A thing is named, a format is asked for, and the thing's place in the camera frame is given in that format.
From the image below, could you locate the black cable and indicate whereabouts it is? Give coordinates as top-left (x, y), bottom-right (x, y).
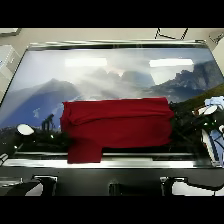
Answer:
top-left (185, 179), bottom-right (224, 192)

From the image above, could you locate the silver frame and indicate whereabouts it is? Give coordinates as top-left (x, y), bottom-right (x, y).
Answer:
top-left (0, 39), bottom-right (224, 197)

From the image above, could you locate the red T-shirt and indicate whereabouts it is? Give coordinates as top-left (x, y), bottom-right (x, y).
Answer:
top-left (59, 96), bottom-right (175, 165)

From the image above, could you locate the light blue garment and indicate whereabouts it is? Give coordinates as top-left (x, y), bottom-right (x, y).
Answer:
top-left (203, 95), bottom-right (224, 110)

